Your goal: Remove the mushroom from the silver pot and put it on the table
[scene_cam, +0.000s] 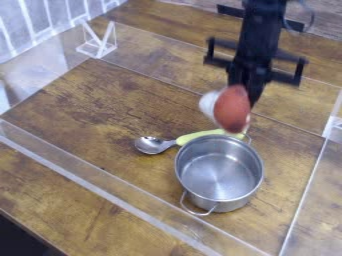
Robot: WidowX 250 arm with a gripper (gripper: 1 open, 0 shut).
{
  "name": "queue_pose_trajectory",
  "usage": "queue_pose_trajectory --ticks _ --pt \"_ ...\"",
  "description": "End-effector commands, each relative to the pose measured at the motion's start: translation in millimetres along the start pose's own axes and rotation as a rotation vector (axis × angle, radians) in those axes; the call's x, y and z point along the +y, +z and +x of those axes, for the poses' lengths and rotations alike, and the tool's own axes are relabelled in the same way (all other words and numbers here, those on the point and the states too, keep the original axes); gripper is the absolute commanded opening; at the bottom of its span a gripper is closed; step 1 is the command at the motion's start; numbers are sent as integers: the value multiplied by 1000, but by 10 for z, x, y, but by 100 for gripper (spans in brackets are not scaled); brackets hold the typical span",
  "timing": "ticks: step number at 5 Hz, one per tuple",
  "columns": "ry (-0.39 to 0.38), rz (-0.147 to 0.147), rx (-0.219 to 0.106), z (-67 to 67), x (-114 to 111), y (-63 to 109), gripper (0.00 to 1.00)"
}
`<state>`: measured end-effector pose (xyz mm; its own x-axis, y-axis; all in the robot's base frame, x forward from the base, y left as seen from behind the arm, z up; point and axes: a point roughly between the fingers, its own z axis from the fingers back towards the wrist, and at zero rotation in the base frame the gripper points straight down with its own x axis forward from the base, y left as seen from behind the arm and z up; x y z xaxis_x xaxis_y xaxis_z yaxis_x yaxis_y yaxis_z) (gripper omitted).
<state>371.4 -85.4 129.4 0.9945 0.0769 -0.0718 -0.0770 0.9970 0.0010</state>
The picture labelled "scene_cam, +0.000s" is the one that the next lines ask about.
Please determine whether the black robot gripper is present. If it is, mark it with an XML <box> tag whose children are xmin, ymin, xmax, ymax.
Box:
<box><xmin>203</xmin><ymin>0</ymin><xmax>310</xmax><ymax>108</ymax></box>

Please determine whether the brown cap toy mushroom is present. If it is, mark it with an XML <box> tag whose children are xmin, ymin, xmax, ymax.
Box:
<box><xmin>199</xmin><ymin>84</ymin><xmax>251</xmax><ymax>134</ymax></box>

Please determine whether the silver steel pot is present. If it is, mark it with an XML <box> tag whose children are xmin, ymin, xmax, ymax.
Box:
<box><xmin>175</xmin><ymin>135</ymin><xmax>264</xmax><ymax>217</ymax></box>

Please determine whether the black bar on table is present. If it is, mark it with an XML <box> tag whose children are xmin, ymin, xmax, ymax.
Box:
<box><xmin>216</xmin><ymin>4</ymin><xmax>304</xmax><ymax>32</ymax></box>

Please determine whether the clear acrylic front barrier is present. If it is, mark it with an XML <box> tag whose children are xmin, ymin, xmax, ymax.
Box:
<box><xmin>0</xmin><ymin>119</ymin><xmax>270</xmax><ymax>256</ymax></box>

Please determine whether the spoon with green handle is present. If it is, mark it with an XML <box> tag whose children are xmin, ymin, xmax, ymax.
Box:
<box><xmin>133</xmin><ymin>129</ymin><xmax>244</xmax><ymax>155</ymax></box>

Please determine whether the clear acrylic triangle bracket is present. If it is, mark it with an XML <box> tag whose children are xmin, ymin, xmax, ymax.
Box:
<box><xmin>76</xmin><ymin>21</ymin><xmax>117</xmax><ymax>59</ymax></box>

